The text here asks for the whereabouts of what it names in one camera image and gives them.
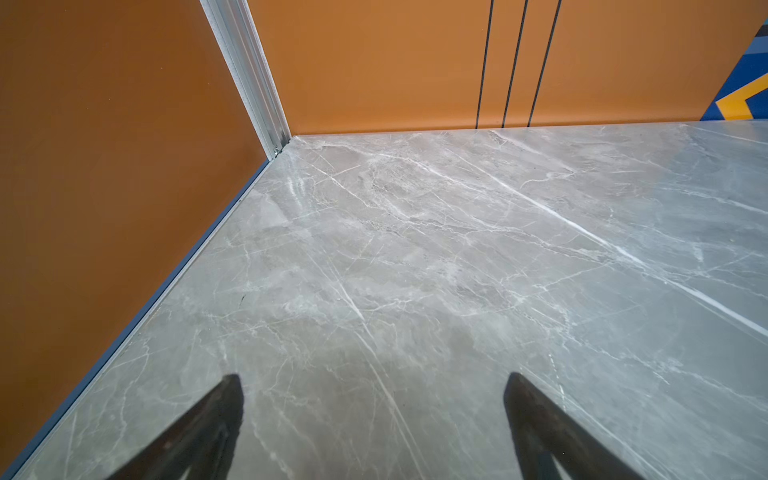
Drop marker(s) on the aluminium corner post left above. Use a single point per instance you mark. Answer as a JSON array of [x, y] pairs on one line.
[[233, 26]]

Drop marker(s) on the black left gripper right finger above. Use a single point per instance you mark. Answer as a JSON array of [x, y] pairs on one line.
[[547, 440]]

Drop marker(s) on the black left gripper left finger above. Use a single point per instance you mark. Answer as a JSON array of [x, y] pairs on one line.
[[198, 445]]

